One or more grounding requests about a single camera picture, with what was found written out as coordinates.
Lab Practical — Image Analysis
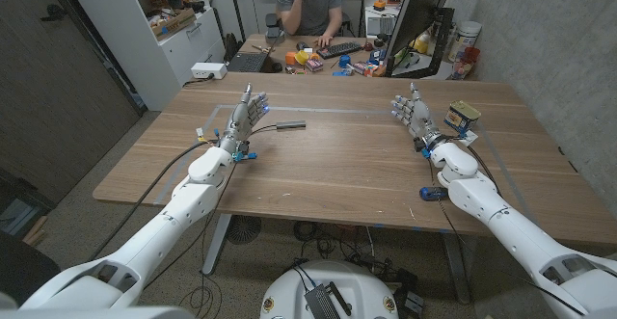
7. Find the black computer monitor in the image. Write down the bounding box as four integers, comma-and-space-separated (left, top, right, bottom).
384, 0, 458, 79

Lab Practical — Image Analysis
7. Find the black door handle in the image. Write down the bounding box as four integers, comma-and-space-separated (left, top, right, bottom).
40, 4, 68, 23

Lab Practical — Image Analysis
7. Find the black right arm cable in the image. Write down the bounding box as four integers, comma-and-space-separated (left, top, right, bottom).
466, 144, 503, 198

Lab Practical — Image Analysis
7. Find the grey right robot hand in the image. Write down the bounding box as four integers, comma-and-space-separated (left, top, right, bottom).
390, 82, 444, 152

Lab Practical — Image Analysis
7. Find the cardboard box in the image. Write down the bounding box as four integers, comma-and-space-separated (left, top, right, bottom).
150, 8, 198, 42

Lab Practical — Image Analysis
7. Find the black box on torso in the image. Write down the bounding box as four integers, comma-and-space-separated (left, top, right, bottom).
303, 283, 341, 319

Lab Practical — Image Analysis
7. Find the dark metal bar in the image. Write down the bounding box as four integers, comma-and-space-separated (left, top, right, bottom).
249, 120, 308, 137

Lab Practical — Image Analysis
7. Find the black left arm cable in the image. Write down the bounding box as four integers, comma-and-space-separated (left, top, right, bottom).
89, 139, 214, 262

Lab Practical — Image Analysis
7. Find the person in grey T-shirt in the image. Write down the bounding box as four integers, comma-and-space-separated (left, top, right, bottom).
274, 0, 344, 48

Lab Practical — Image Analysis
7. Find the round black fan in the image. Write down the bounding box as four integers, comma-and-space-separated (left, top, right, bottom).
225, 215, 262, 246

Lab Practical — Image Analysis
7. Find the rectangular tin can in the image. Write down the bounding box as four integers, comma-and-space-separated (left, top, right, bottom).
443, 99, 482, 136

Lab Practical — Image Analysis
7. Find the black laptop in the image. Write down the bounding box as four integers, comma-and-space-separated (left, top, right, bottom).
226, 51, 269, 73

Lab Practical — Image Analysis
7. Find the white power strip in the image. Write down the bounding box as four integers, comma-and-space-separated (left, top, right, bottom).
190, 62, 228, 80

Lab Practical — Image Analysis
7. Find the white shelf cabinet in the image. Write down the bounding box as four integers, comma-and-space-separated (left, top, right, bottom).
60, 0, 227, 113

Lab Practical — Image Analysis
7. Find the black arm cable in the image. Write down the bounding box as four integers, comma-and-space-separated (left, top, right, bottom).
89, 139, 214, 262
466, 144, 503, 198

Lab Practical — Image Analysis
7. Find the red cup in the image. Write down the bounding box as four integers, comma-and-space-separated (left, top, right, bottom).
452, 46, 481, 80

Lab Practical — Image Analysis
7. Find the yellow bottle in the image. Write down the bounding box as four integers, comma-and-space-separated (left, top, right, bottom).
414, 32, 432, 55

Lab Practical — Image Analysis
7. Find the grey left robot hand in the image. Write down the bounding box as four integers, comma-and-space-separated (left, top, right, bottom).
219, 82, 270, 154

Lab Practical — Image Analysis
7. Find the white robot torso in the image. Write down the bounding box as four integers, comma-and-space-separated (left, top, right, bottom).
259, 259, 400, 319

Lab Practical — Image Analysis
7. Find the white canister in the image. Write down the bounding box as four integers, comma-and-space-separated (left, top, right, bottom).
447, 20, 483, 64

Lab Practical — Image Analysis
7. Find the black keyboard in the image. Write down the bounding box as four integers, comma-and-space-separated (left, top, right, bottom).
316, 41, 363, 61

